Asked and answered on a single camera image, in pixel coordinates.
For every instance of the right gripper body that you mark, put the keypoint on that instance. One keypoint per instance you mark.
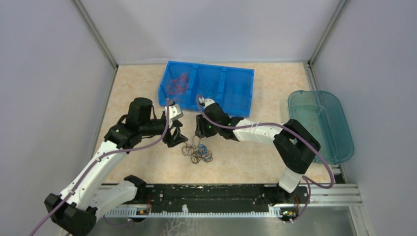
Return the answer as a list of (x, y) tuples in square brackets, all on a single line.
[(210, 129)]

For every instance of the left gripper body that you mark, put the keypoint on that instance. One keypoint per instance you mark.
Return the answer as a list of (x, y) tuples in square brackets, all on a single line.
[(168, 136)]

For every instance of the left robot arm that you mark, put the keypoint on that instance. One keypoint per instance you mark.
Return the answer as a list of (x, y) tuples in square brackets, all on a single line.
[(78, 207)]

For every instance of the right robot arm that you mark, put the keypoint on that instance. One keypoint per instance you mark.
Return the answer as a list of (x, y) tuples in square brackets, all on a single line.
[(295, 145)]

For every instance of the blue three-compartment plastic bin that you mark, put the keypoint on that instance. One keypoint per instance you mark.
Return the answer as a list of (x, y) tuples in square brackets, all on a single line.
[(230, 87)]

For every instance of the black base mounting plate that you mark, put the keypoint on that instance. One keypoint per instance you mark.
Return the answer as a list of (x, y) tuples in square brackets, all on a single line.
[(216, 206)]

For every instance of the teal translucent plastic tray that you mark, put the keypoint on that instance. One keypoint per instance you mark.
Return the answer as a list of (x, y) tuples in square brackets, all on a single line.
[(321, 113)]

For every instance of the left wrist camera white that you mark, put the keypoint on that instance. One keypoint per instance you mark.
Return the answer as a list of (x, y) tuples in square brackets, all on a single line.
[(173, 111)]

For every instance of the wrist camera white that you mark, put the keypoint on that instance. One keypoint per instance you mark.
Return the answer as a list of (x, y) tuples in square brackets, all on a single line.
[(205, 102), (173, 111)]

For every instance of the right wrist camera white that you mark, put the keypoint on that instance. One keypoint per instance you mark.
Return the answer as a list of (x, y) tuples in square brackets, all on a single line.
[(205, 102)]

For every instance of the white slotted cable duct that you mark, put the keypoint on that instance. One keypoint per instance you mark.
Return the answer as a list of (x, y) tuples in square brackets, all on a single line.
[(134, 212)]

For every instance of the aluminium frame rail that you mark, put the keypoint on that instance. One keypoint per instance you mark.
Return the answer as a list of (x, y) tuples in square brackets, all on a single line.
[(342, 195)]

